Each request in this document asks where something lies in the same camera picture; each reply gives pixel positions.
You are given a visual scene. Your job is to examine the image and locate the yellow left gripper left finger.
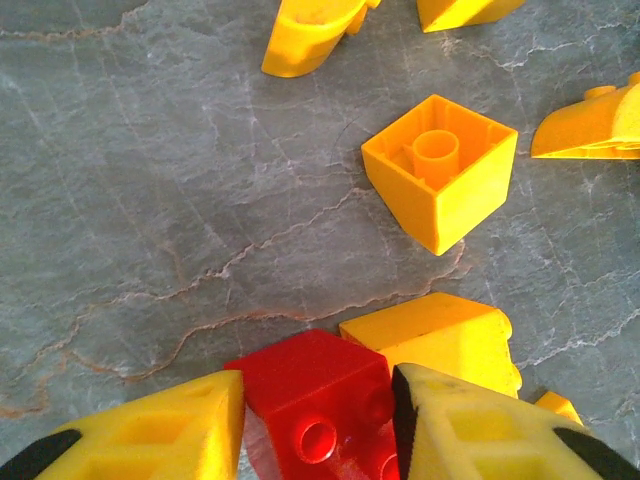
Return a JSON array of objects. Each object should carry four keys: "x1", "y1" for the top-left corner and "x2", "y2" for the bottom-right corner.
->
[{"x1": 0, "y1": 369, "x2": 247, "y2": 480}]

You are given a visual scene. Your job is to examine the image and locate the yellow sloped lego piece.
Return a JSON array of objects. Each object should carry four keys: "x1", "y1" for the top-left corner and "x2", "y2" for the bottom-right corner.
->
[
  {"x1": 338, "y1": 292, "x2": 524, "y2": 400},
  {"x1": 416, "y1": 0, "x2": 528, "y2": 34}
]

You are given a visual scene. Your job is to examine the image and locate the red lego brick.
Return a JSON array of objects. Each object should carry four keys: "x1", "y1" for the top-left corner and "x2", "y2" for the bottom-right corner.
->
[{"x1": 223, "y1": 328, "x2": 402, "y2": 480}]

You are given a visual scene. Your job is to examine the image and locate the small yellow lego piece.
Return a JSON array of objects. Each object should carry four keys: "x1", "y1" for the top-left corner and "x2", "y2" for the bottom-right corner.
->
[{"x1": 533, "y1": 391, "x2": 585, "y2": 427}]

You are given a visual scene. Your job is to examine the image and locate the yellow curved lego piece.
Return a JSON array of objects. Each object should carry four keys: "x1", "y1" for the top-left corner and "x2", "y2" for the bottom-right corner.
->
[
  {"x1": 530, "y1": 71, "x2": 640, "y2": 161},
  {"x1": 260, "y1": 0, "x2": 382, "y2": 79}
]

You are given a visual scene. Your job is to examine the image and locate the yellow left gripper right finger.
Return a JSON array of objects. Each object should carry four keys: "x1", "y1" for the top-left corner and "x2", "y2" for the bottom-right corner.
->
[{"x1": 390, "y1": 362, "x2": 640, "y2": 480}]

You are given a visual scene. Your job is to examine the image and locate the yellow square lego brick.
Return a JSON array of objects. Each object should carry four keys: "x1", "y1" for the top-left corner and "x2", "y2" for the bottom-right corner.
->
[{"x1": 360, "y1": 93, "x2": 520, "y2": 257}]

